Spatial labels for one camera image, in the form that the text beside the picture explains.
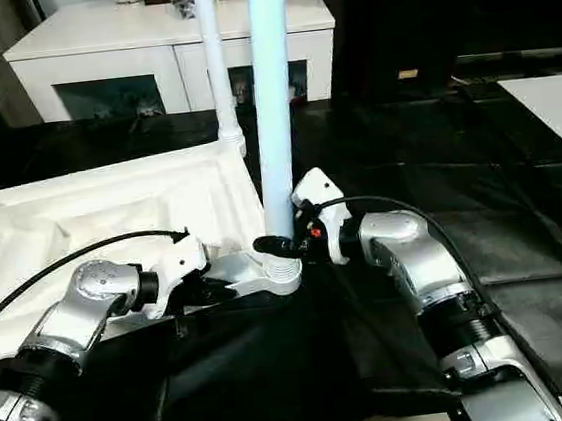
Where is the white plastic table top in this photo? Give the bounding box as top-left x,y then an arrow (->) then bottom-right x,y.
0,136 -> 312,378

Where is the white plastic table leg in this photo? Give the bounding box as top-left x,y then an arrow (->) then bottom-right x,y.
238,0 -> 318,282
192,0 -> 250,163

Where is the black mat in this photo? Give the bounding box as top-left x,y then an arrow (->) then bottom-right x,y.
0,67 -> 562,421

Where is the black tangled bundle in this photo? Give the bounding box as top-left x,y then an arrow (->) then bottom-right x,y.
169,0 -> 200,23

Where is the white low cabinet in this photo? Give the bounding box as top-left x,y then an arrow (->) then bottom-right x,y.
0,0 -> 346,134

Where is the white long board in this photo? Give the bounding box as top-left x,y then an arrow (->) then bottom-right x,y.
495,72 -> 562,174

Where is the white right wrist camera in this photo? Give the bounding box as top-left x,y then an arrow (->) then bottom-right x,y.
286,163 -> 357,271

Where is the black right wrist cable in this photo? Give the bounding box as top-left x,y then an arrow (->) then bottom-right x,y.
308,174 -> 562,421

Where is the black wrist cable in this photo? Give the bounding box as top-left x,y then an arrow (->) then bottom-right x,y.
308,174 -> 562,421
0,224 -> 200,338

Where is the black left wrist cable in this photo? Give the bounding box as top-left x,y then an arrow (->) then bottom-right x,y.
0,224 -> 200,338

